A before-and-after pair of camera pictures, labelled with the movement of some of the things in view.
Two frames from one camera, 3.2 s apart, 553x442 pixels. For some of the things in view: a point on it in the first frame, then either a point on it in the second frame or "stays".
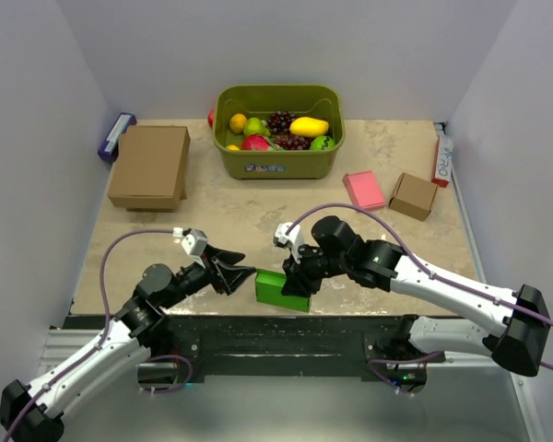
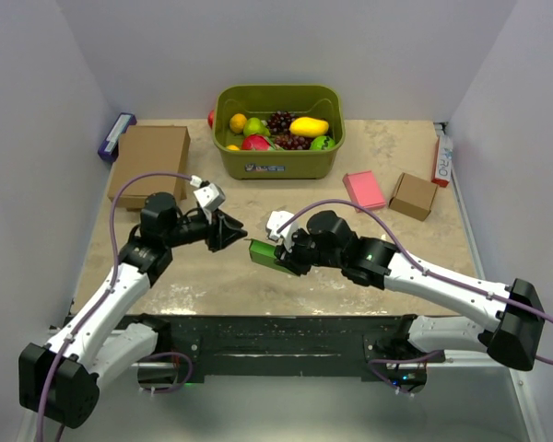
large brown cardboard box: (150, 168) stays
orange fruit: (238, 122) stays
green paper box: (268, 285) -> (264, 253)
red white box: (442, 164) stays
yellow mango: (308, 126) stays
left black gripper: (224, 274) -> (222, 231)
